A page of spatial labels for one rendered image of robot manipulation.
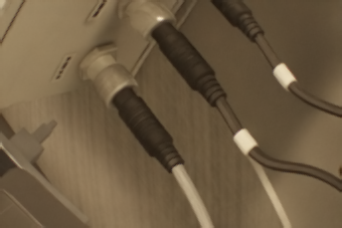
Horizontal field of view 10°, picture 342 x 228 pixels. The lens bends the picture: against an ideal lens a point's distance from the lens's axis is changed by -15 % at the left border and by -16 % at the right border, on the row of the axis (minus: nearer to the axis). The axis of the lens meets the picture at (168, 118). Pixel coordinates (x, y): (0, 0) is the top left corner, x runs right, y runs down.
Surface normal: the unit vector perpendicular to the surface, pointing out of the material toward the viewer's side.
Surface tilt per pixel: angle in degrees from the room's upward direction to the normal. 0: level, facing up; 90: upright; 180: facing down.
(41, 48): 133
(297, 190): 90
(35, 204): 44
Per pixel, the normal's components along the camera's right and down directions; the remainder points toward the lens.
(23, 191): 0.56, -0.69
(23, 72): 0.55, 0.72
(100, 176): -0.71, 0.15
